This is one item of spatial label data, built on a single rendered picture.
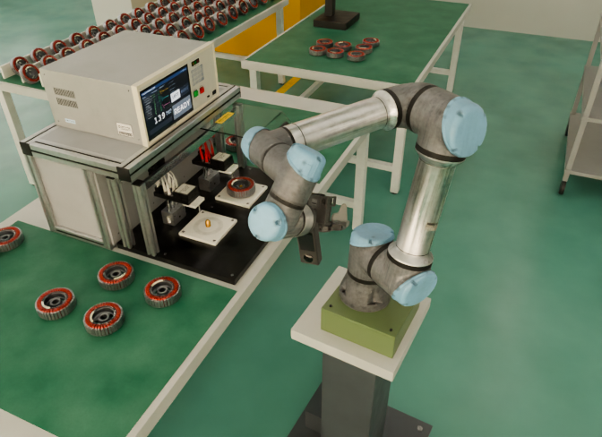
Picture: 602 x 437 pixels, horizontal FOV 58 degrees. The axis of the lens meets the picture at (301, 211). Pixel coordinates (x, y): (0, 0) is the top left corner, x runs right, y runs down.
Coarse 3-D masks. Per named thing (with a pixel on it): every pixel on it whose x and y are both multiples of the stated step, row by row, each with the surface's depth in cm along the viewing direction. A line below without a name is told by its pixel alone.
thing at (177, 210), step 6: (174, 204) 196; (180, 204) 196; (162, 210) 193; (168, 210) 193; (174, 210) 193; (180, 210) 196; (162, 216) 194; (174, 216) 193; (180, 216) 196; (174, 222) 194
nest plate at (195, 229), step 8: (200, 216) 197; (208, 216) 197; (216, 216) 197; (224, 216) 197; (192, 224) 193; (200, 224) 193; (216, 224) 193; (224, 224) 193; (232, 224) 193; (184, 232) 190; (192, 232) 190; (200, 232) 190; (208, 232) 190; (216, 232) 190; (224, 232) 189; (200, 240) 187; (208, 240) 186; (216, 240) 186
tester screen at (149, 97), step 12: (180, 72) 178; (168, 84) 173; (180, 84) 179; (144, 96) 164; (156, 96) 169; (168, 96) 175; (144, 108) 165; (156, 108) 170; (168, 108) 176; (192, 108) 189; (156, 132) 173
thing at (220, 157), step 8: (192, 160) 208; (200, 160) 207; (208, 160) 207; (216, 160) 203; (224, 160) 202; (232, 160) 207; (208, 168) 211; (216, 168) 205; (224, 168) 203; (232, 168) 205
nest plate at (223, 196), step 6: (258, 186) 213; (264, 186) 213; (222, 192) 210; (258, 192) 210; (216, 198) 207; (222, 198) 207; (228, 198) 207; (234, 198) 207; (246, 198) 206; (252, 198) 206; (240, 204) 204; (246, 204) 203; (252, 204) 205
